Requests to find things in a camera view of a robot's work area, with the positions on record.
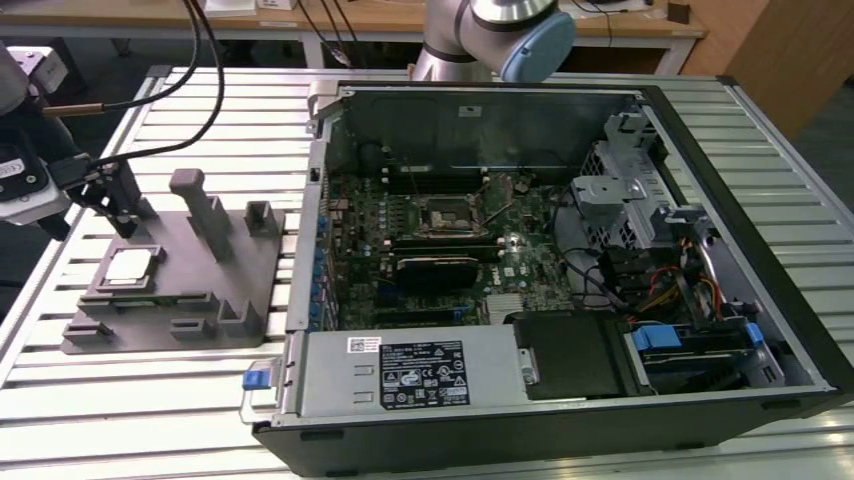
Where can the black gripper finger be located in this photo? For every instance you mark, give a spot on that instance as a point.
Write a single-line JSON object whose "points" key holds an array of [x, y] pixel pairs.
{"points": [[55, 222], [123, 200]]}

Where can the silver CPU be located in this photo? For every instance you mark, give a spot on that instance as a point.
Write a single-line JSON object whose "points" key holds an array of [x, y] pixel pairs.
{"points": [[129, 265]]}

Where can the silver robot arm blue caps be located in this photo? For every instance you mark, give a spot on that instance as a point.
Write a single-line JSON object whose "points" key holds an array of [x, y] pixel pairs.
{"points": [[461, 35]]}

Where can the CPU socket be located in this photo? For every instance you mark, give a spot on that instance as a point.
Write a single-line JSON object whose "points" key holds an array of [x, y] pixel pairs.
{"points": [[449, 214]]}

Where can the grey box on wrist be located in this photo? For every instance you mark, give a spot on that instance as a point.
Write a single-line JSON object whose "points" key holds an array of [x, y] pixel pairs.
{"points": [[43, 75]]}

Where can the grey parts rack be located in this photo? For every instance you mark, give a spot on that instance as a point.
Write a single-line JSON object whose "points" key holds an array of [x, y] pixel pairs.
{"points": [[181, 280]]}

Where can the green RAM stick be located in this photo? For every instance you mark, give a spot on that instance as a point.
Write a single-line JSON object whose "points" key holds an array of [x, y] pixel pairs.
{"points": [[147, 300]]}

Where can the wooden desk white legs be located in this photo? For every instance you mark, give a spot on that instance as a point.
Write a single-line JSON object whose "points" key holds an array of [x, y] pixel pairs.
{"points": [[134, 22]]}

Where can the white cardboard box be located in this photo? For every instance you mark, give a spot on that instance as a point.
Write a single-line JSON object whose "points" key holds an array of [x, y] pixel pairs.
{"points": [[230, 6]]}

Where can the blue case latch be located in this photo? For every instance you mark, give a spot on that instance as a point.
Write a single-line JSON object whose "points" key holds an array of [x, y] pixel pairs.
{"points": [[257, 380]]}

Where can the small white box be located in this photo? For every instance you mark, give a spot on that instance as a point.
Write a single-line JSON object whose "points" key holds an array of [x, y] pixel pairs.
{"points": [[277, 4]]}

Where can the white barcode label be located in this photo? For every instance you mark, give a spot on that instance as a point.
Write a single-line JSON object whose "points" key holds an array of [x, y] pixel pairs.
{"points": [[364, 345]]}

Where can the silver power supply unit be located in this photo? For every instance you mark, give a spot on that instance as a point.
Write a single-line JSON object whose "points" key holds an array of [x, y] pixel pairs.
{"points": [[321, 380]]}

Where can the black RAM slot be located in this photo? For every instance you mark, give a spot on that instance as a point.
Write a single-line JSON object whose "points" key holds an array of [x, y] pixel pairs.
{"points": [[441, 184], [448, 239], [448, 245], [448, 251], [448, 258], [441, 177], [441, 171]]}

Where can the black graphics card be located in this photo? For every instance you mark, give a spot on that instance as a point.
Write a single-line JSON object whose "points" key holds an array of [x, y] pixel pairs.
{"points": [[434, 276]]}

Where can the black expansion slot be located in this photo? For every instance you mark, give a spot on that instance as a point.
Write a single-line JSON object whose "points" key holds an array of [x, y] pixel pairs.
{"points": [[414, 317]]}

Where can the black rating label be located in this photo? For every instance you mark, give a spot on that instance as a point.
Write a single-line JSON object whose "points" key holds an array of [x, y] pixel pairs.
{"points": [[424, 375]]}

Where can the silver chipset heatsink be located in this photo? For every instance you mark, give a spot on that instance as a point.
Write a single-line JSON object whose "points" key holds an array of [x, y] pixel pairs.
{"points": [[509, 307]]}

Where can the green motherboard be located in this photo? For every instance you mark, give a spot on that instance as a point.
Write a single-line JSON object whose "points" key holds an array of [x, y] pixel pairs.
{"points": [[534, 235]]}

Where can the silver metal drive cage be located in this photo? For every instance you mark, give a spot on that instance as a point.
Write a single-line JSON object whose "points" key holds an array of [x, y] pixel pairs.
{"points": [[601, 200]]}

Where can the black PC case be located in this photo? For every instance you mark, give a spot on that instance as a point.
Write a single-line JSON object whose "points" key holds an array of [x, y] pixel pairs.
{"points": [[468, 450]]}

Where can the black plastic shroud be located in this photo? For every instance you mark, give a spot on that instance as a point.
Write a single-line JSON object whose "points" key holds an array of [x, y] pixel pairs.
{"points": [[574, 355]]}

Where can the hard disk in blue carrier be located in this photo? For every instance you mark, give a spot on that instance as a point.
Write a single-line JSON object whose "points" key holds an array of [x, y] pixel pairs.
{"points": [[657, 340]]}

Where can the small brown box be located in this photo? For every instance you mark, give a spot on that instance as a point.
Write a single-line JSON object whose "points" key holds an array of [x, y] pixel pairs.
{"points": [[680, 12]]}

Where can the wooden cabinet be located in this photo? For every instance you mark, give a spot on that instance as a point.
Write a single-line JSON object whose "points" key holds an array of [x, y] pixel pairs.
{"points": [[788, 60]]}

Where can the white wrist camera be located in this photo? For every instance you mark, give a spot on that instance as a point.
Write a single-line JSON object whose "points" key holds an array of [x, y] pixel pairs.
{"points": [[30, 192]]}

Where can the grey plastic bracket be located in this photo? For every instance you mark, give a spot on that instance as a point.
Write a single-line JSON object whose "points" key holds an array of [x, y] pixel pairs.
{"points": [[681, 220]]}

